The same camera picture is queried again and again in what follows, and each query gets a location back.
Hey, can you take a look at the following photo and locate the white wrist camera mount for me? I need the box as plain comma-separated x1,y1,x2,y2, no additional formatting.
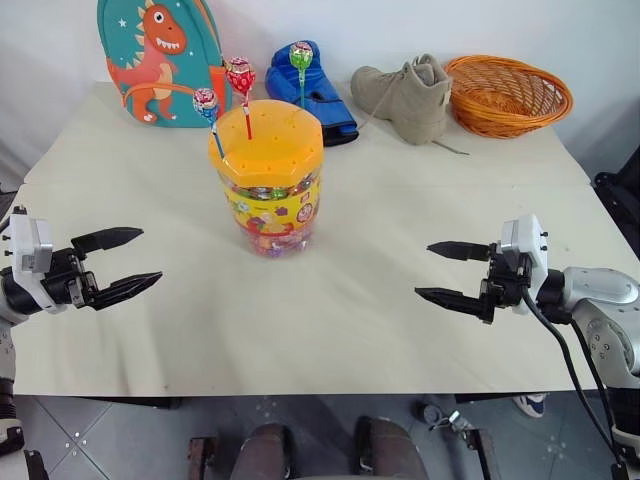
501,213,552,317
8,205,55,314

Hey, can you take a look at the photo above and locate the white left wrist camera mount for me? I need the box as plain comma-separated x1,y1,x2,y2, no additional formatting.
8,205,55,314

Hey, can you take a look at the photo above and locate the white blue sneaker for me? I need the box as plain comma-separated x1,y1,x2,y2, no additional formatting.
510,393,549,419

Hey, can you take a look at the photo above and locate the beige suede boot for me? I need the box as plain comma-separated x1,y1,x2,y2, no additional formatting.
349,53,471,157

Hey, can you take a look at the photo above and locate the blue pink wrapped lollipop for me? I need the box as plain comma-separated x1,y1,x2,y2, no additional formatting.
192,87,226,164

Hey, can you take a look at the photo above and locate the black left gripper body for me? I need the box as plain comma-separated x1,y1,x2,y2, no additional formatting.
40,243,101,315

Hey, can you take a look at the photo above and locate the dark brown rounded shape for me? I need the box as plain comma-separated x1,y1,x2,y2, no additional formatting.
231,422,294,480
354,415,427,480

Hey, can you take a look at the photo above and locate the red wrapped lollipop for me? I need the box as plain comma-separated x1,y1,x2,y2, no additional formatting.
224,55,257,141

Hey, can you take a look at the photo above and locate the blue boxing glove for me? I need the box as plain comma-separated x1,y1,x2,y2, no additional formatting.
263,45,360,148

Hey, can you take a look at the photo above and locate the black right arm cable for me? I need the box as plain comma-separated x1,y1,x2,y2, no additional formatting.
522,287,626,466

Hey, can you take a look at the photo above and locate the rusty metal bracket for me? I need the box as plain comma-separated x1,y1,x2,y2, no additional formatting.
188,435,220,477
460,427,497,480

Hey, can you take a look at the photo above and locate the black equipment frame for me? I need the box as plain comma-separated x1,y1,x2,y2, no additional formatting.
593,144,640,262

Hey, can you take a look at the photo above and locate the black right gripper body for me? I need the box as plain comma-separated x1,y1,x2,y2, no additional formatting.
478,242,534,310

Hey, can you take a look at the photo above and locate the teal dinosaur backpack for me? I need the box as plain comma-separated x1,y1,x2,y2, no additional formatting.
96,0,234,130

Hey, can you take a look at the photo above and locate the orange wicker basket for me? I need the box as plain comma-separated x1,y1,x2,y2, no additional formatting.
443,54,575,140

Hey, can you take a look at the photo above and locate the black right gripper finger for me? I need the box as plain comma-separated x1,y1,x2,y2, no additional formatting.
427,241,494,263
414,286,496,326

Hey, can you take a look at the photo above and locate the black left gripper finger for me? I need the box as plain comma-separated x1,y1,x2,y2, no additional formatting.
91,271,164,312
71,227,145,257

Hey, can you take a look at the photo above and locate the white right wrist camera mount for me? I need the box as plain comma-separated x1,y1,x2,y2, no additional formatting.
501,213,552,317

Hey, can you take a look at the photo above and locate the lollipop jar with orange lid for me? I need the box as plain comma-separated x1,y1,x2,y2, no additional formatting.
207,98,326,260

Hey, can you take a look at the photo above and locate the small black round object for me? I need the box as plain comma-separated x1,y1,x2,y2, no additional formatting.
416,399,444,427

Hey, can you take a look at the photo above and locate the green wrapped lollipop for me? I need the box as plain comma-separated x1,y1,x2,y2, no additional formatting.
288,41,315,110

